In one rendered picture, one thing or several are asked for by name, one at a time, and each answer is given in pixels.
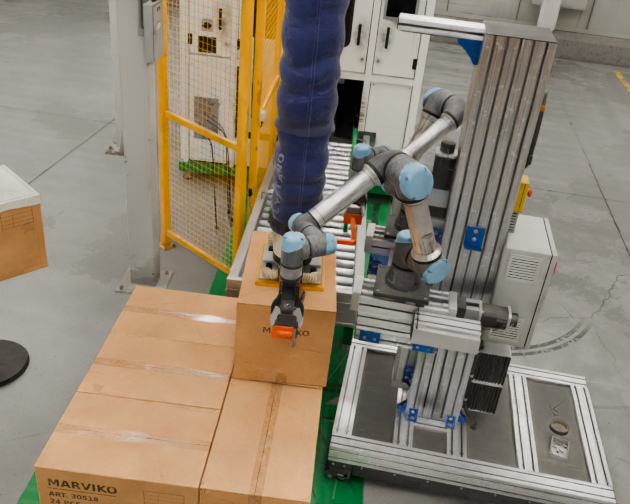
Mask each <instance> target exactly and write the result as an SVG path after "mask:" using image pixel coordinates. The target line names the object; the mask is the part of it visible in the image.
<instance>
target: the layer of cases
mask: <svg viewBox="0 0 630 504"><path fill-rule="evenodd" d="M237 301H238V298H232V297H224V296H216V295H208V294H200V293H192V292H184V291H176V290H168V289H160V288H152V287H143V286H136V288H135V289H134V291H133V293H132V295H131V296H130V298H129V300H128V302H127V303H126V305H125V307H124V309H123V310H122V312H121V314H120V316H119V318H118V319H117V321H116V323H115V325H114V326H113V328H112V330H111V332H110V333H109V335H108V337H107V339H106V340H105V342H104V344H103V346H102V347H101V349H100V351H99V353H98V354H97V356H96V358H95V360H94V362H93V363H92V365H91V367H90V369H89V370H88V372H87V374H86V376H85V377H84V379H83V381H82V383H81V384H80V386H79V388H78V390H77V392H76V393H75V395H74V397H73V398H72V400H71V402H70V404H69V405H68V407H67V409H66V411H65V413H64V414H63V416H62V418H61V420H60V421H59V423H58V425H57V427H56V428H55V430H54V432H53V434H52V435H51V437H50V439H49V441H48V442H47V444H46V446H45V448H44V449H43V451H42V453H41V455H40V456H39V458H38V460H37V462H36V464H35V465H34V469H35V475H36V481H37V487H38V494H39V500H40V504H310V500H311V491H312V482H313V473H314V463H315V454H316V445H317V436H318V427H319V418H320V409H321V400H322V390H323V387H321V386H309V385H298V384H287V383H276V382H265V381H254V380H243V379H234V378H233V375H234V355H235V335H236V315H237Z"/></svg>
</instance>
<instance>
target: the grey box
mask: <svg viewBox="0 0 630 504"><path fill-rule="evenodd" d="M143 11H144V40H145V62H146V63H155V62H156V61H157V60H158V59H159V58H160V57H161V56H162V55H163V54H164V26H163V0H156V1H155V2H151V0H149V1H148V2H147V3H145V4H143Z"/></svg>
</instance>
